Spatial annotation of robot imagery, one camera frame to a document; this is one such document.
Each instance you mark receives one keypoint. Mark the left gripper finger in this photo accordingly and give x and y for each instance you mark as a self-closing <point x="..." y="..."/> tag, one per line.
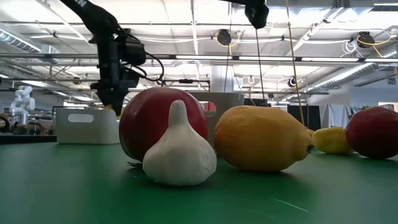
<point x="113" y="98"/>

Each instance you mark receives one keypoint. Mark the small white garlic bulb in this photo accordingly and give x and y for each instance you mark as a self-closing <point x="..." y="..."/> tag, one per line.
<point x="178" y="155"/>

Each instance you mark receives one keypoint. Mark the grey plastic basket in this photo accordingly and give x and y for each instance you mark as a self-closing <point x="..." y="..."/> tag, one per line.
<point x="227" y="102"/>

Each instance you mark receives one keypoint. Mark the orange-yellow lemon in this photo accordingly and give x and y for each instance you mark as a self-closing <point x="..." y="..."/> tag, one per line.
<point x="261" y="140"/>

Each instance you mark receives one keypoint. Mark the yellow lemon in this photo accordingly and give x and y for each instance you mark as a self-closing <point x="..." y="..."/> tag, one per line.
<point x="331" y="141"/>
<point x="309" y="132"/>

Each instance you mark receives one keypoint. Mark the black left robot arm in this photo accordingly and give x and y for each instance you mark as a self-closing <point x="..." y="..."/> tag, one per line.
<point x="90" y="15"/>

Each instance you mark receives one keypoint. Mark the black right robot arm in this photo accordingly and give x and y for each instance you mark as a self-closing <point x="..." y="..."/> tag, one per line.
<point x="256" y="14"/>

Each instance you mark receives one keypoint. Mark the white plastic basket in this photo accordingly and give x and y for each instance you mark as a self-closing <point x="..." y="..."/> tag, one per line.
<point x="93" y="130"/>

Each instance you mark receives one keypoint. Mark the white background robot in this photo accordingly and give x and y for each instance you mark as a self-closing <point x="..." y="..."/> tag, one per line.
<point x="21" y="102"/>

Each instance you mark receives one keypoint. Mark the green table mat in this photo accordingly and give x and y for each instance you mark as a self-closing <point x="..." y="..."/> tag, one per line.
<point x="62" y="193"/>

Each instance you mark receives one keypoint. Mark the white building column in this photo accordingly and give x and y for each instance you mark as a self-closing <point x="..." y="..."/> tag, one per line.
<point x="222" y="77"/>

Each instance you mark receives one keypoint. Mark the black standing panel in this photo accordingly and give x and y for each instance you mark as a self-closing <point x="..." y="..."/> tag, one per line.
<point x="311" y="116"/>

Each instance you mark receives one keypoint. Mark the white hanging cloth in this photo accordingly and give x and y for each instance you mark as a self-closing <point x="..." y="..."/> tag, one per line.
<point x="335" y="115"/>

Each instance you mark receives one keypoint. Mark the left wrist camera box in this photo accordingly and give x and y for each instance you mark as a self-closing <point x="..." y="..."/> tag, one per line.
<point x="135" y="51"/>

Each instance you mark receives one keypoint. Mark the black gantry frame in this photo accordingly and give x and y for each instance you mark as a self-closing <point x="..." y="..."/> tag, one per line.
<point x="186" y="81"/>

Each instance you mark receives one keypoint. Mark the long ceiling light rail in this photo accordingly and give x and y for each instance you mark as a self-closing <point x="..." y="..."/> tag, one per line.
<point x="202" y="57"/>

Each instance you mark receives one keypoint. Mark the grey ventilation duct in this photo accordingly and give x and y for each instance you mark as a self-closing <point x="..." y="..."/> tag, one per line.
<point x="15" y="39"/>

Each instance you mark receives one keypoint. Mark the silver flexible duct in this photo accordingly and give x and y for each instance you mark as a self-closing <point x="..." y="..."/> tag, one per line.
<point x="351" y="73"/>

